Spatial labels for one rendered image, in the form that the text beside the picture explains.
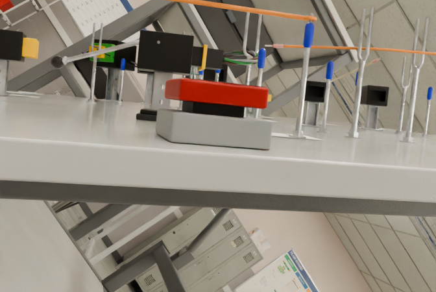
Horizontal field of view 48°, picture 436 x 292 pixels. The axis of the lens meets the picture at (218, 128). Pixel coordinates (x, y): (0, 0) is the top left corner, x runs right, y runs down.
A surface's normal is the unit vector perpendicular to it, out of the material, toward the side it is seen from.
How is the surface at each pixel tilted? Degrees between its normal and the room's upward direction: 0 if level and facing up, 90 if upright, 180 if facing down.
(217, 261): 90
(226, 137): 90
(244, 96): 90
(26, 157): 90
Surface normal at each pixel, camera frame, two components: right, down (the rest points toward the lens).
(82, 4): 0.18, -0.06
